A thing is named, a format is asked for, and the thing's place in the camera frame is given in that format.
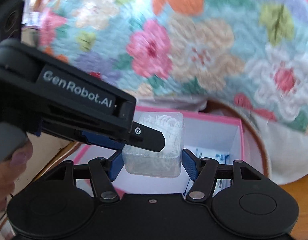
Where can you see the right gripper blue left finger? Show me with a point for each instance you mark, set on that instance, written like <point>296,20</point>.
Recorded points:
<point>103,172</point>

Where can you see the grey checkered rug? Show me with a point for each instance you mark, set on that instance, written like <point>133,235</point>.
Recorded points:
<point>218,129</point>

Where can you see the person's left hand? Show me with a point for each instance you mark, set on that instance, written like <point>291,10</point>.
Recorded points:
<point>11,169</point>

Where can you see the floral quilt bedspread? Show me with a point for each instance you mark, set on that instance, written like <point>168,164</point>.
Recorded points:
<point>253,53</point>

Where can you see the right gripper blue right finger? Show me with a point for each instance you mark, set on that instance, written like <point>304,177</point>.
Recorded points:
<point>203,173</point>

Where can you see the blue white wet wipes pack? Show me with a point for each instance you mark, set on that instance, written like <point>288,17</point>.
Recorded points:
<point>221,156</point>

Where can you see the clear box of floss picks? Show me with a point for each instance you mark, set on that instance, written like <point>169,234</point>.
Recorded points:
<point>156,149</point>

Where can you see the beige cabinet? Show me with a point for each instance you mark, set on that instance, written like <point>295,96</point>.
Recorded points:
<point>47,152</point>

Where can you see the pink cardboard box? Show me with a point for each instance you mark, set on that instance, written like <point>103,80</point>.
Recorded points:
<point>139,171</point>

